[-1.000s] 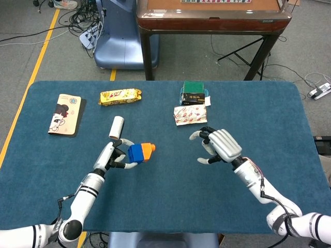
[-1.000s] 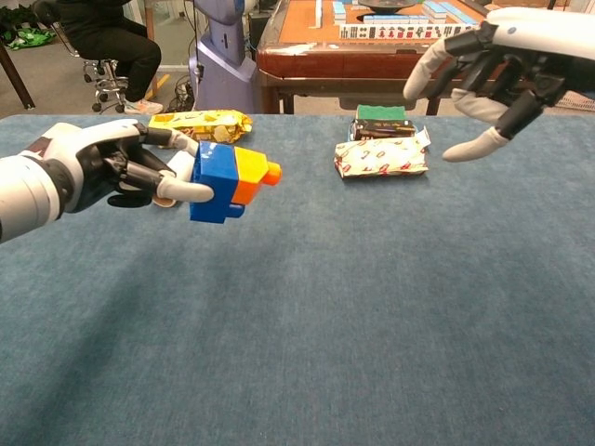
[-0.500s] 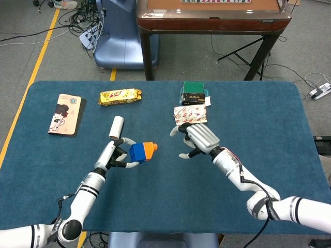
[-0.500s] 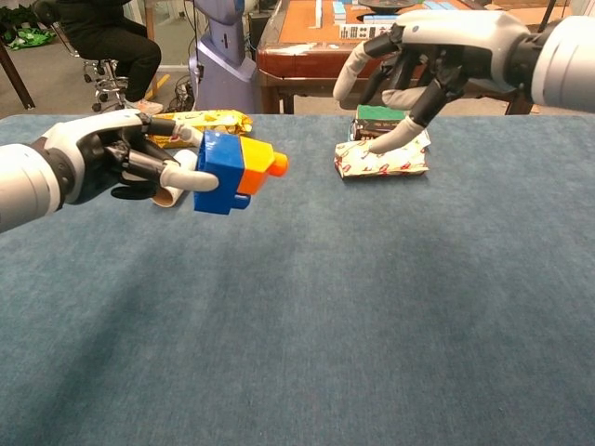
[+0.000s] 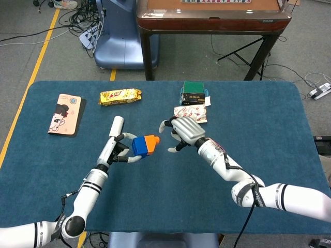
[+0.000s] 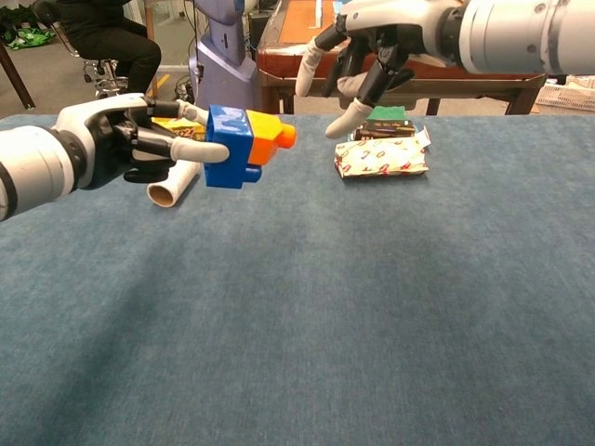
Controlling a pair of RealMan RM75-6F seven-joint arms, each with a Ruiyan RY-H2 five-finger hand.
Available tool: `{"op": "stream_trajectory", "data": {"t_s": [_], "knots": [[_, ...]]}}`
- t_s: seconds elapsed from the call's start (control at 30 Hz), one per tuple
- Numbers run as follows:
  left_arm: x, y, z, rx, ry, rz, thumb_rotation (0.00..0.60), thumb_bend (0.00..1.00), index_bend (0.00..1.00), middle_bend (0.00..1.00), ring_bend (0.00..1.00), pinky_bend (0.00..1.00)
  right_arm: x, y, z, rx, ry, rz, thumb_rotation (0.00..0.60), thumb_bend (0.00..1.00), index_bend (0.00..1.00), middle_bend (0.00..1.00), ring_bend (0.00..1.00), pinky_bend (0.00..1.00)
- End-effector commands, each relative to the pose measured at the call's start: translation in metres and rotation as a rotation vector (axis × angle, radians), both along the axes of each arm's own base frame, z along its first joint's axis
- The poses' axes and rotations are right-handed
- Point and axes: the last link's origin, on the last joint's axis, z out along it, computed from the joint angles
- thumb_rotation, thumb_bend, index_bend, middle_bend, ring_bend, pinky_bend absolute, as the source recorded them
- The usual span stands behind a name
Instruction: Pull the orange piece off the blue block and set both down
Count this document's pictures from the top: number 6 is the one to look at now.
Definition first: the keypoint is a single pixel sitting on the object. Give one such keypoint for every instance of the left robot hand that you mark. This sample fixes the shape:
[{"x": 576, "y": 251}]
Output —
[{"x": 102, "y": 121}]

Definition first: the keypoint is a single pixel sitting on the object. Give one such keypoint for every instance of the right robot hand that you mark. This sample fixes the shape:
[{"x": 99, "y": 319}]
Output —
[{"x": 409, "y": 21}]

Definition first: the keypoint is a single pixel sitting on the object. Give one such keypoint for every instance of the blue plastic toy block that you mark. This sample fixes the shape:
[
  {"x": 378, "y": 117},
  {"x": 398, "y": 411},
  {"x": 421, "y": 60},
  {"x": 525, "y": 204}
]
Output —
[{"x": 230, "y": 139}]

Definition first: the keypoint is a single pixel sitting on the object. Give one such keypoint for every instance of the orange cube block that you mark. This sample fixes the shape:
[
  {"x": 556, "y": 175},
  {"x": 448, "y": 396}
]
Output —
[{"x": 265, "y": 139}]

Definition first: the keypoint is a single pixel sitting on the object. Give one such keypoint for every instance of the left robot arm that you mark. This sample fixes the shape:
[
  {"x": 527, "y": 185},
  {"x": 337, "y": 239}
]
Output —
[{"x": 32, "y": 167}]

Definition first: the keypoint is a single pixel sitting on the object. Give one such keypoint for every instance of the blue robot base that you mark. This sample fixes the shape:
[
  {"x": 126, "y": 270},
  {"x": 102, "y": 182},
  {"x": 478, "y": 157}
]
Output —
[{"x": 223, "y": 69}]

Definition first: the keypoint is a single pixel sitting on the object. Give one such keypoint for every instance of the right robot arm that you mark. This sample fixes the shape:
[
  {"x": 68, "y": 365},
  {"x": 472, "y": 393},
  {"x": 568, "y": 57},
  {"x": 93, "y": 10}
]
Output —
[{"x": 525, "y": 32}]

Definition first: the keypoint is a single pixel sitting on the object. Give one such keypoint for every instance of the chrome swivel stool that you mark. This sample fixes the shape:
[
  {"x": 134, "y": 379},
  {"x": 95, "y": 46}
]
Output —
[{"x": 100, "y": 74}]

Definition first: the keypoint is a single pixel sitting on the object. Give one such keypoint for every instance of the seated person in black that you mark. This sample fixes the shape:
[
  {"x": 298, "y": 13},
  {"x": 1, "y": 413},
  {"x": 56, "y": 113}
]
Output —
[{"x": 125, "y": 51}]

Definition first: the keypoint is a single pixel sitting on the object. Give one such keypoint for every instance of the yellow biscuit packet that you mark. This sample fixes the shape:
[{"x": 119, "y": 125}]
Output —
[{"x": 186, "y": 130}]

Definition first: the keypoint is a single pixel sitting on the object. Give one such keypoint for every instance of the white paper roll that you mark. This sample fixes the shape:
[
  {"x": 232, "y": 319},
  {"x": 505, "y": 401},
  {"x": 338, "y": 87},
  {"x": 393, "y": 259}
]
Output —
[{"x": 167, "y": 188}]

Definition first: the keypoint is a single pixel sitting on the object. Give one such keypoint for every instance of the dark table leg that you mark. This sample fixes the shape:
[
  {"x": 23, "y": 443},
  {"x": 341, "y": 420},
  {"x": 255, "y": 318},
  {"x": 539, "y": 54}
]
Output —
[{"x": 16, "y": 79}]

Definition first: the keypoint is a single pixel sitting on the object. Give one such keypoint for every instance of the black box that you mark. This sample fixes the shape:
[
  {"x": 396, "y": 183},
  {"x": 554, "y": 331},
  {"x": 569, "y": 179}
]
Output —
[{"x": 386, "y": 128}]

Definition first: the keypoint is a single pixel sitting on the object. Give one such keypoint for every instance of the green bag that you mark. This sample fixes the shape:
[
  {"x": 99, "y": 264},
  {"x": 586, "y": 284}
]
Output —
[{"x": 25, "y": 36}]

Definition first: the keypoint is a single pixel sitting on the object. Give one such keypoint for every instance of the white paper tag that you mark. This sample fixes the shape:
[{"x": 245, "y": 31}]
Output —
[{"x": 423, "y": 137}]

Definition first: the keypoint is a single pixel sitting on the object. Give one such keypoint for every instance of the brown mahjong table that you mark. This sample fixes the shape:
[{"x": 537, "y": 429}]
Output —
[{"x": 279, "y": 65}]

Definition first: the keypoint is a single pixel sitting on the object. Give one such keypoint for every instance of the white red patterned packet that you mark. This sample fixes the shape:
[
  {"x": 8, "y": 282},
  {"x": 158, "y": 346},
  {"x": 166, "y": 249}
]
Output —
[{"x": 379, "y": 158}]

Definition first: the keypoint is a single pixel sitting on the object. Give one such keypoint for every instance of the white plastic basket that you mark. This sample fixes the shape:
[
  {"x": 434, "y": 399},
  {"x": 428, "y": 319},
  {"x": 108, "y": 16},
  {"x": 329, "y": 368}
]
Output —
[{"x": 564, "y": 97}]

